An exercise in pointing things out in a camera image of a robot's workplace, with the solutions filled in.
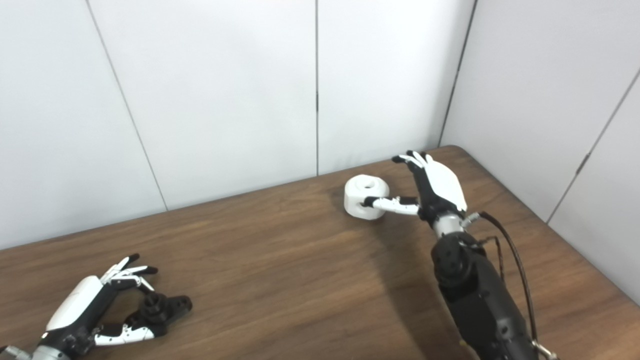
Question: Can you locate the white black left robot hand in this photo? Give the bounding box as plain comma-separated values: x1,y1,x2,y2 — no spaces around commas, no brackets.
31,253,159,358

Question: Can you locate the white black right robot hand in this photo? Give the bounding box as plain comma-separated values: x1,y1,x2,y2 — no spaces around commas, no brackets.
363,150,468,223

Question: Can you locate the black flanged holder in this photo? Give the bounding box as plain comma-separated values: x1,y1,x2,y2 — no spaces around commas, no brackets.
125,293,193,337

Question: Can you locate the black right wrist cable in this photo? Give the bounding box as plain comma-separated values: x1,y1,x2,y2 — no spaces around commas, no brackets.
462,210,559,360

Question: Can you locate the round white plastic piece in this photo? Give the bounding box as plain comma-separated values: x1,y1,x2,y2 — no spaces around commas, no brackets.
344,175,390,221

